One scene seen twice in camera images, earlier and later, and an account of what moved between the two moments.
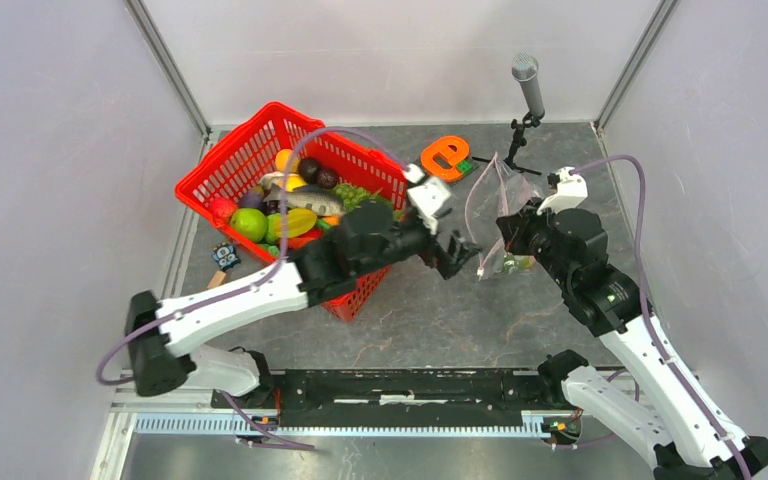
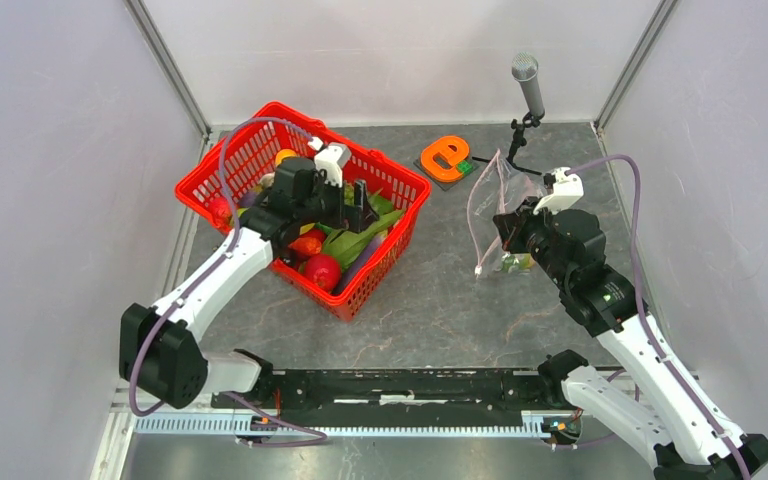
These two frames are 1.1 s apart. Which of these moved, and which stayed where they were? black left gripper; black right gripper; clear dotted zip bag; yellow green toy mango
Moved: black left gripper
Stayed: black right gripper; clear dotted zip bag; yellow green toy mango
